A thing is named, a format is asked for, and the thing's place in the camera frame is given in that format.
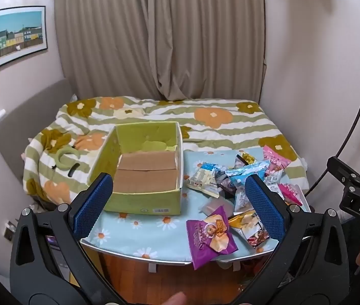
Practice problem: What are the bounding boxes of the beige curtain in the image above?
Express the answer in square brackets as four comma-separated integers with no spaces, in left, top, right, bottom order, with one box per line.
[54,0,267,100]

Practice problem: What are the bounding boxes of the white blue snack packet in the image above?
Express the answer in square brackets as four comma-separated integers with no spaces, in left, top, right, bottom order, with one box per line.
[186,162,222,197]

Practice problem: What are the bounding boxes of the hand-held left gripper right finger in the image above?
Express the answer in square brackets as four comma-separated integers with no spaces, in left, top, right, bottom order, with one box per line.
[234,174,350,305]

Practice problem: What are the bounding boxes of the pink red snack packet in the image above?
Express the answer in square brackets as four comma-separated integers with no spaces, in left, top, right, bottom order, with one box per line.
[278,182,304,205]

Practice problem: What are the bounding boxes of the floral striped blanket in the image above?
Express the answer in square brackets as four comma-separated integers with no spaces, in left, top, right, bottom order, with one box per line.
[21,97,309,204]

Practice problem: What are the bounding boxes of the white table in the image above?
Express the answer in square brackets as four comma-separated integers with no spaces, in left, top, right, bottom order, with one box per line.
[80,237,310,274]

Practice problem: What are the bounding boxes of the green cardboard box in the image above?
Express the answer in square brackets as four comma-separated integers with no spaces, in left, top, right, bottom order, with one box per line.
[87,121,184,216]

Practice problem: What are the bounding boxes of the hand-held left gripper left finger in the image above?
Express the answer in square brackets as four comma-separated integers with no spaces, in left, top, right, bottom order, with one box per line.
[10,172,126,305]

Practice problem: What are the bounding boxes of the translucent snack packet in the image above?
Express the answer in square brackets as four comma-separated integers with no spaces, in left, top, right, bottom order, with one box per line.
[198,197,234,217]

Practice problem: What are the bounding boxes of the wall socket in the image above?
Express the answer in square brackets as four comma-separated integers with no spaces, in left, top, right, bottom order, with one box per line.
[4,220,17,240]

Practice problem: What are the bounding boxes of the purple snack packet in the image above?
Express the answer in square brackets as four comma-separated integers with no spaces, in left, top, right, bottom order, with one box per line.
[185,205,238,270]

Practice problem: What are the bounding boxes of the brown red snack packet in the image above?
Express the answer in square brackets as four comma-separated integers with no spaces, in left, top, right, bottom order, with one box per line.
[242,224,271,248]

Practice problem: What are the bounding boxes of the blue daisy tablecloth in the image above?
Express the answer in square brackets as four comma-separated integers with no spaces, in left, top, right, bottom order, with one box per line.
[80,148,310,266]

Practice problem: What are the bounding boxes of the small light blue snack packet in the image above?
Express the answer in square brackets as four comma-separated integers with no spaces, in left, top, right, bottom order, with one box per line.
[233,181,257,214]

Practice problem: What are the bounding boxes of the framed wall picture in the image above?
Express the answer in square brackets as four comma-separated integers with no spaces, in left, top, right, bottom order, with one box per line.
[0,5,49,73]

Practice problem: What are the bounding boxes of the person's left hand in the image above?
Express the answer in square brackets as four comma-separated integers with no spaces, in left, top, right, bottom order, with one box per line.
[157,292,187,305]

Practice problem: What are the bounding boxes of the yellow snack packet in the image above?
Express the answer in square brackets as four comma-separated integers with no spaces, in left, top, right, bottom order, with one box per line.
[228,210,261,229]

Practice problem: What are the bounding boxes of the green plush toy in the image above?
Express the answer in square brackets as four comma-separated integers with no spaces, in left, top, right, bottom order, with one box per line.
[55,148,80,170]

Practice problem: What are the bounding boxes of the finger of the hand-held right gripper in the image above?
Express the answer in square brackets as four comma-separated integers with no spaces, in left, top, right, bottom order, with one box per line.
[327,155,360,185]

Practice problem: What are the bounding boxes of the gold snack packet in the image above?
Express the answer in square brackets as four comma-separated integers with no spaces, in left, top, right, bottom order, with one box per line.
[237,152,257,166]

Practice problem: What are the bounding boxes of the grey brown snack packet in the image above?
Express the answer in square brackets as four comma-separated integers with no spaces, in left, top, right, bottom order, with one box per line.
[215,170,241,199]

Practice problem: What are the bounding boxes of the grey padded headboard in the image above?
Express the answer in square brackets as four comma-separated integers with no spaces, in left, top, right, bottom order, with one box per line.
[0,78,77,226]

